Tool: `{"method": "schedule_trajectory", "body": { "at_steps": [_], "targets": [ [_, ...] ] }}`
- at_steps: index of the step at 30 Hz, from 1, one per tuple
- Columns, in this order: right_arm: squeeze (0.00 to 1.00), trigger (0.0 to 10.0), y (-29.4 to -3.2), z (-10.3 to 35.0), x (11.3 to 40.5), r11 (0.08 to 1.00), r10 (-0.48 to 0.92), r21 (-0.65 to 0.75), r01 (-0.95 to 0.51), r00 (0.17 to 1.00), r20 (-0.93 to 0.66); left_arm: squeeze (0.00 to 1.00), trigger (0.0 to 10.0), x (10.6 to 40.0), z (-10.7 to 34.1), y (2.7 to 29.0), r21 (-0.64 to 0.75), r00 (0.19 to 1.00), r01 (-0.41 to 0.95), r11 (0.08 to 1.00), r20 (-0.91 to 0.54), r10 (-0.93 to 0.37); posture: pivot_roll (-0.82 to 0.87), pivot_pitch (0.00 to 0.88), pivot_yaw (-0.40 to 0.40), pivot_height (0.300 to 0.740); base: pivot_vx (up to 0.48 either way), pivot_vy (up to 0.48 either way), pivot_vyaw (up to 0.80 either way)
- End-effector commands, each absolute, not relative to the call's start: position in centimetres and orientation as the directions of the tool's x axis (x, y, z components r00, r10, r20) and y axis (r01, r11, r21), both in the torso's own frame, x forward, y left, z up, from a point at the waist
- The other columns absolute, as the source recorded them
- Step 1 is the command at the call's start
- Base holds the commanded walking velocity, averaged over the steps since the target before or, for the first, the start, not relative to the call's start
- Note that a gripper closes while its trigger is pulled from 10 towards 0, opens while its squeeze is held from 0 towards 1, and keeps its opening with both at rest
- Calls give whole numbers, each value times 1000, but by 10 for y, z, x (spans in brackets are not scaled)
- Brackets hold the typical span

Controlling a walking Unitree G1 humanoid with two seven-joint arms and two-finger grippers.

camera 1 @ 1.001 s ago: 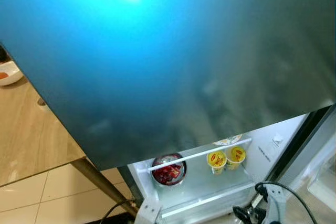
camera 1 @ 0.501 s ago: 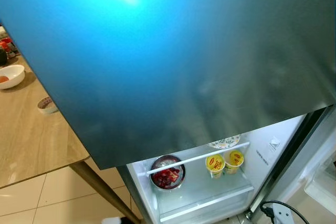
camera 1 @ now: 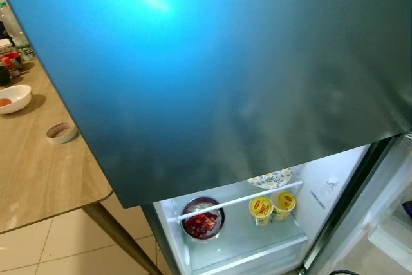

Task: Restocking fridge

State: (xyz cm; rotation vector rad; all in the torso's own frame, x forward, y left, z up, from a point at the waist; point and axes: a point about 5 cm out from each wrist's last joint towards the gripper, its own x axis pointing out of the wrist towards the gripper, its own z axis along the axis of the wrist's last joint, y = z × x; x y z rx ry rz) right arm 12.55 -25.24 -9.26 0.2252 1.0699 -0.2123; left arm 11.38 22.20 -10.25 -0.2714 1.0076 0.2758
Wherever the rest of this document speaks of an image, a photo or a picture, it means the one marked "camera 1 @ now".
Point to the floral plate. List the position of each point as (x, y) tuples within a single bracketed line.
[(273, 178)]

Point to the fridge cabinet white interior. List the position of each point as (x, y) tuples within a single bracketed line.
[(322, 178)]

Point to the grey steel fridge freezer door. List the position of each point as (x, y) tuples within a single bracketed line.
[(225, 62)]

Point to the white ceramic bowl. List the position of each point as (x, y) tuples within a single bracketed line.
[(18, 100)]

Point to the white tape roll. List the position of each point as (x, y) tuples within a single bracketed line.
[(61, 136)]

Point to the red lidded jar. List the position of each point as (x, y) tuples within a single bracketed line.
[(9, 61)]

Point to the white-rimmed glass fridge shelf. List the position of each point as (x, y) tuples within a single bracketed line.
[(257, 252), (238, 203)]

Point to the yellow cup noodle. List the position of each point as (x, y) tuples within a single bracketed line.
[(261, 209), (284, 203)]

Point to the wooden table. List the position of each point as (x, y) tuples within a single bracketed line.
[(38, 172)]

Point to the wooden table leg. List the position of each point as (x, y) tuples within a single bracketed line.
[(119, 236)]

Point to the metal bowl red contents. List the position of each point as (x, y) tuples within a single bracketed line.
[(203, 223)]

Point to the open fridge door white lining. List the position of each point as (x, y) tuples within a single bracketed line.
[(386, 223)]

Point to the purple chocolate bar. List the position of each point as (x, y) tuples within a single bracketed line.
[(408, 208)]

